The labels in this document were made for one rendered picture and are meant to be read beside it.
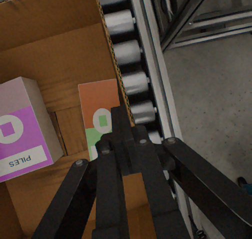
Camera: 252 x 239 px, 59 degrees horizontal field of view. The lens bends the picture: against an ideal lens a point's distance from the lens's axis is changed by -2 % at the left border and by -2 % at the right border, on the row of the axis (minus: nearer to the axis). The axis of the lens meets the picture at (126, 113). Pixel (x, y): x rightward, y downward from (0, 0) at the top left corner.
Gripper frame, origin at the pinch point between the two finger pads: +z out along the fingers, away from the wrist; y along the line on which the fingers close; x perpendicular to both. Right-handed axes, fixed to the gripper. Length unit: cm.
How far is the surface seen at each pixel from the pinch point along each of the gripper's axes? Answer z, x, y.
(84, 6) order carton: 22.6, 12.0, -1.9
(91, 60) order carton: 28.3, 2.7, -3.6
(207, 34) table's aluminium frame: 89, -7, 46
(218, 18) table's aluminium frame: 62, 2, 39
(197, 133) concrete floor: 87, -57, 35
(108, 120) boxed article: 22.9, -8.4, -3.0
